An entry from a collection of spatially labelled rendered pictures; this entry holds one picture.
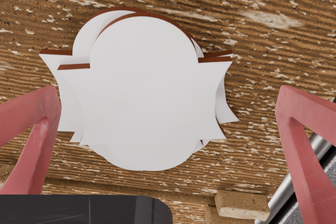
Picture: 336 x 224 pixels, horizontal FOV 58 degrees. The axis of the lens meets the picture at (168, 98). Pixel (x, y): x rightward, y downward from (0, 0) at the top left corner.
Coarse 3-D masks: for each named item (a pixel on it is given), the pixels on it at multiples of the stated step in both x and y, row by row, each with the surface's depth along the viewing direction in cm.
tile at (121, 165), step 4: (76, 132) 26; (80, 132) 26; (72, 136) 27; (76, 136) 27; (80, 136) 27; (72, 140) 27; (76, 140) 27; (200, 140) 27; (196, 144) 27; (200, 144) 27; (108, 160) 28; (112, 160) 28; (116, 164) 29; (120, 164) 29; (124, 164) 29; (124, 168) 29; (128, 168) 29; (132, 168) 29
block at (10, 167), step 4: (0, 164) 32; (4, 164) 32; (8, 164) 32; (12, 164) 32; (0, 168) 31; (4, 168) 32; (8, 168) 32; (12, 168) 32; (0, 172) 31; (4, 172) 31; (8, 172) 31; (0, 176) 31; (4, 176) 31; (8, 176) 31; (0, 180) 30; (4, 180) 30; (0, 184) 30; (0, 188) 31
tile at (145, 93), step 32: (128, 32) 19; (160, 32) 19; (64, 64) 21; (96, 64) 21; (128, 64) 21; (160, 64) 21; (192, 64) 21; (224, 64) 21; (96, 96) 22; (128, 96) 22; (160, 96) 22; (192, 96) 22; (96, 128) 24; (128, 128) 24; (160, 128) 24; (192, 128) 24; (128, 160) 26; (160, 160) 26
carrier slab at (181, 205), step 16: (48, 192) 35; (64, 192) 35; (80, 192) 35; (96, 192) 35; (112, 192) 35; (128, 192) 36; (144, 192) 36; (160, 192) 37; (176, 192) 37; (176, 208) 37; (192, 208) 37
